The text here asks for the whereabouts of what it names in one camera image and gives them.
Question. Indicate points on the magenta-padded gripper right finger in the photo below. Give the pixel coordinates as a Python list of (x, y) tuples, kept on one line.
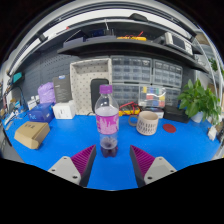
[(148, 165)]

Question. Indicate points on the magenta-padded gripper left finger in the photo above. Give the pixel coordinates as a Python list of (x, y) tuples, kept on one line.
[(77, 165)]

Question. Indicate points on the clear bottle with purple label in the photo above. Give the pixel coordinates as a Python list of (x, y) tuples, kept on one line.
[(107, 125)]

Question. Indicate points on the beige mug with grey holes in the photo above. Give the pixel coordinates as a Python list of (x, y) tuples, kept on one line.
[(147, 124)]

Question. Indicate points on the flat round red coaster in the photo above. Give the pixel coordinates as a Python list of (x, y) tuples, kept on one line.
[(169, 128)]

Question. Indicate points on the brown cardboard box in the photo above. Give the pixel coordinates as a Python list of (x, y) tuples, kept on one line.
[(31, 134)]

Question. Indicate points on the white box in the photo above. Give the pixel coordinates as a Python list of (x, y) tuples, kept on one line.
[(63, 110)]

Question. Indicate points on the black case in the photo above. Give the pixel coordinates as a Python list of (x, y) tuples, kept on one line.
[(176, 114)]

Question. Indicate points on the yellow multimeter with red leads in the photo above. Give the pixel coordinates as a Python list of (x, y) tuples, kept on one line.
[(128, 109)]

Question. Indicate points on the small grey drawer cabinet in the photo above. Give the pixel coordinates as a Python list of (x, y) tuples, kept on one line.
[(172, 96), (128, 94)]

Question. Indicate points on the black rectangular pad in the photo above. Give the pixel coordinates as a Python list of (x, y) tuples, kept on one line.
[(95, 91)]

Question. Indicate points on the dark grey box, blue label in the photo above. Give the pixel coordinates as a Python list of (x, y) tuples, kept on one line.
[(62, 89)]

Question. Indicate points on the purple plastic bag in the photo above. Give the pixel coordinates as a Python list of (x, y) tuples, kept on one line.
[(46, 93)]

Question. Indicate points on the green potted plant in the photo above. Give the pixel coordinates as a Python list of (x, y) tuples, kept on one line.
[(197, 100)]

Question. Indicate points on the large grey drawer cabinet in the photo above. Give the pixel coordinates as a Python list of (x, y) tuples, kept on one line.
[(131, 69), (167, 73)]

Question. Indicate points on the dark shelf unit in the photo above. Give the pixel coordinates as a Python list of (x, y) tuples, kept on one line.
[(110, 46)]

